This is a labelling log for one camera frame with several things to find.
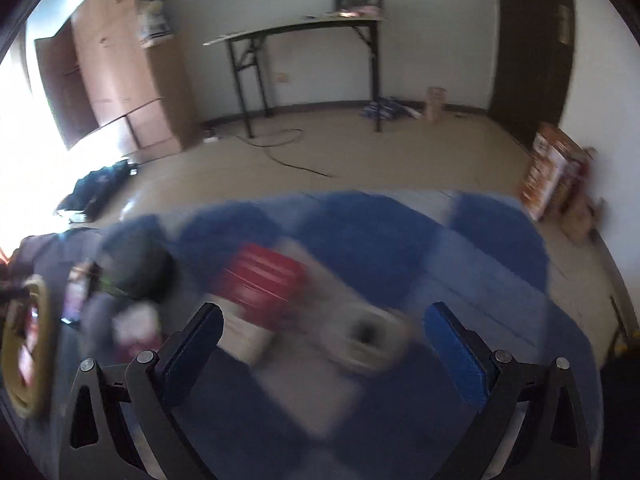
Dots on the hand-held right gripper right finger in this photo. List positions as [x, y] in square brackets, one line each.
[455, 355]

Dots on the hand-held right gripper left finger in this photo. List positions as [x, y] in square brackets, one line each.
[195, 345]

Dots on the white tape roll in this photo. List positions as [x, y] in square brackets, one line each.
[370, 330]

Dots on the large black grey round sponge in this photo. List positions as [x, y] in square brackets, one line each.
[135, 265]

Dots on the pale yellow basin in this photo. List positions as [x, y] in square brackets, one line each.
[42, 320]

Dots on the pink white packet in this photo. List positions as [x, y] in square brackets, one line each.
[135, 327]

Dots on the blue white checked blanket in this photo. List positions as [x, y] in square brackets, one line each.
[375, 240]

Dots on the dark clothes pile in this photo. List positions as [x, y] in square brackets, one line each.
[97, 187]

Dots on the brown paper bag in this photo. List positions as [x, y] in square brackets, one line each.
[580, 210]

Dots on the orange printed cardboard box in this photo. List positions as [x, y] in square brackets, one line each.
[547, 175]

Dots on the small brown cardboard box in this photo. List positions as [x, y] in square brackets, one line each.
[436, 104]

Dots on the blue white bags pile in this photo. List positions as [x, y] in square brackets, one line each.
[387, 108]

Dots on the brown wooden wardrobe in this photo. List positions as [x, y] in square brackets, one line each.
[115, 60]

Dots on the black door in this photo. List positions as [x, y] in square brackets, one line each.
[530, 60]

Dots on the white blue plastic bag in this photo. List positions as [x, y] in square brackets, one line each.
[156, 17]

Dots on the black-legged folding table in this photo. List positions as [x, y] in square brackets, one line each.
[300, 25]

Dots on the dark box with holes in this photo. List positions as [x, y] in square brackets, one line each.
[357, 2]

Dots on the white wall socket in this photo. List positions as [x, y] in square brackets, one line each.
[282, 78]

